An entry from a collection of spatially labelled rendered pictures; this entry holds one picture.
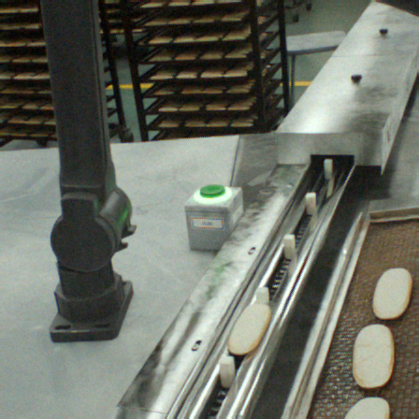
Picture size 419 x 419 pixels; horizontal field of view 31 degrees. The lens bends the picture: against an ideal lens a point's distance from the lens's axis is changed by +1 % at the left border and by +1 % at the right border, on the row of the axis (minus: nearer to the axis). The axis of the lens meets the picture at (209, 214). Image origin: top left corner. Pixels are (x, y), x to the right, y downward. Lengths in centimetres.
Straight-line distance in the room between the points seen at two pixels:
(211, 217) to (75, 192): 27
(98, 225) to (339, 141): 52
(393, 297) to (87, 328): 38
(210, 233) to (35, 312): 27
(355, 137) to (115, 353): 56
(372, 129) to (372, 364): 61
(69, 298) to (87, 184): 16
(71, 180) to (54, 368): 22
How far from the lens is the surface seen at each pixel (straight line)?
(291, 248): 101
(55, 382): 89
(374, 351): 72
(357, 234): 97
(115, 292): 95
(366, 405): 66
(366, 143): 124
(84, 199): 86
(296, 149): 127
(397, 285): 82
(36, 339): 98
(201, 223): 109
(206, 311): 88
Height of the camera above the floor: 133
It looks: 25 degrees down
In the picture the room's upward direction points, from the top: 7 degrees counter-clockwise
